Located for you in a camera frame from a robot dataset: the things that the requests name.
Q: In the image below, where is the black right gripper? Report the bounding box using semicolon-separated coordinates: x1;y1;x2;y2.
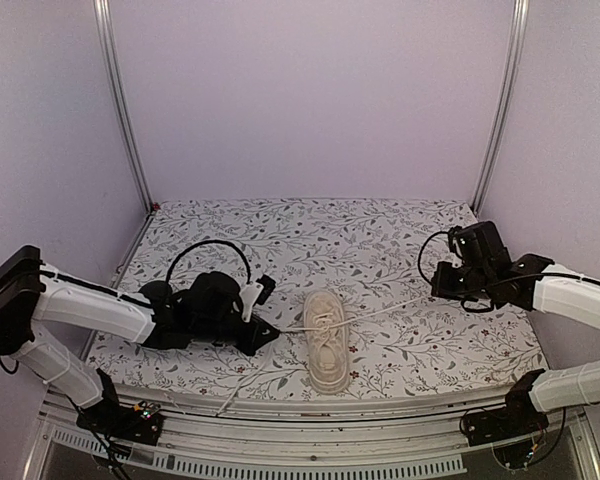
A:
432;261;493;302

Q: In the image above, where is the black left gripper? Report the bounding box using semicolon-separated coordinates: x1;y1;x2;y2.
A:
193;313;279;356

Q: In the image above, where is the white lace sneaker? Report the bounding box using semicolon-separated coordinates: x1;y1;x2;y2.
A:
303;290;350;395

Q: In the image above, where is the white shoelace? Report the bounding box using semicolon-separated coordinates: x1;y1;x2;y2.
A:
215;296;424;418

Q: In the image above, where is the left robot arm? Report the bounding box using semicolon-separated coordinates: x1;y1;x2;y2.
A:
0;245;280;434

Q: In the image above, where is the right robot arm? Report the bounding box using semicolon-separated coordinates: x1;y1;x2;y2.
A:
427;221;600;436

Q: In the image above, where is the floral patterned table mat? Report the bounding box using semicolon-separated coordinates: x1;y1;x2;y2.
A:
87;199;545;401

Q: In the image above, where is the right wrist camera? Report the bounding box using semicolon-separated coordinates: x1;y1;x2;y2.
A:
447;226;464;268

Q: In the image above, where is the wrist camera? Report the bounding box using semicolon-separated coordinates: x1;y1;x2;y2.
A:
240;274;276;323
447;226;464;268

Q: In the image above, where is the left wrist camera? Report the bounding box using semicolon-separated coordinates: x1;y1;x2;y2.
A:
240;274;276;323

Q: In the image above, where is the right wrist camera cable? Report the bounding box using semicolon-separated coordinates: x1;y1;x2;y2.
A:
416;227;496;314

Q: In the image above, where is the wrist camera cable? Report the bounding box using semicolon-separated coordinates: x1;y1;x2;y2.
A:
416;227;496;314
164;239;255;296

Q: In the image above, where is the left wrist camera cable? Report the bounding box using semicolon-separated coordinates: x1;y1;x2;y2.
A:
164;239;255;296

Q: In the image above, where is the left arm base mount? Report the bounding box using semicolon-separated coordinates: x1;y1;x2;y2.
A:
77;400;164;446

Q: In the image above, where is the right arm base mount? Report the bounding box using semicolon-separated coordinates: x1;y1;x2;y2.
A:
459;406;549;471

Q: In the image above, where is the front aluminium rail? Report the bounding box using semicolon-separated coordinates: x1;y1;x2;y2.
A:
21;384;600;480

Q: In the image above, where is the right aluminium frame post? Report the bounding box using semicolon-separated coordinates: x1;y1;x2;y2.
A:
470;0;530;216

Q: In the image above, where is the aluminium frame post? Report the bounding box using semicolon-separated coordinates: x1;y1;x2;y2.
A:
470;0;530;216
93;0;154;214

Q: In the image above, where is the left aluminium frame post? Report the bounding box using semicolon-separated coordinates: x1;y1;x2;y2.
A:
93;0;154;214

